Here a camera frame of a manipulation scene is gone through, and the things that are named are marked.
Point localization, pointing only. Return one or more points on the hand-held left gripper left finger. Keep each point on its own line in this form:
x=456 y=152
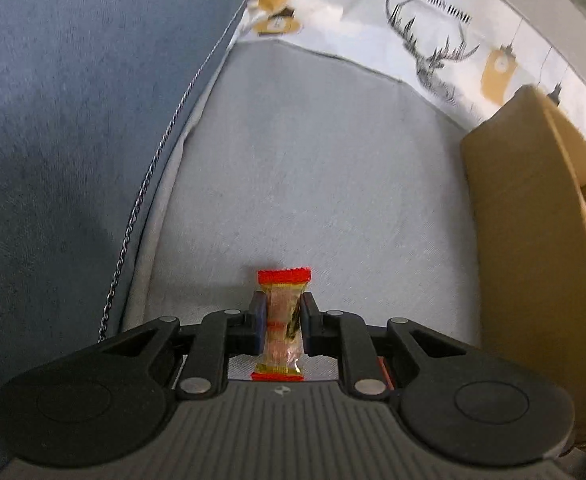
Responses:
x=259 y=325

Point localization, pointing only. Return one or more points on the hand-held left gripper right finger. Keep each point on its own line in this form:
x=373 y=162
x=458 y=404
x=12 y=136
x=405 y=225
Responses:
x=307 y=330

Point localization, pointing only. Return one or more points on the small red-ended candy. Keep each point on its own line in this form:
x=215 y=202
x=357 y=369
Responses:
x=283 y=310

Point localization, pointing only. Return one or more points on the cardboard box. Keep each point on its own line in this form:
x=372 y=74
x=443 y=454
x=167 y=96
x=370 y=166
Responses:
x=523 y=235

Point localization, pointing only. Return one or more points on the printed deer bed sheet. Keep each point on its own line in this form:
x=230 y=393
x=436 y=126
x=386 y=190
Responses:
x=323 y=160

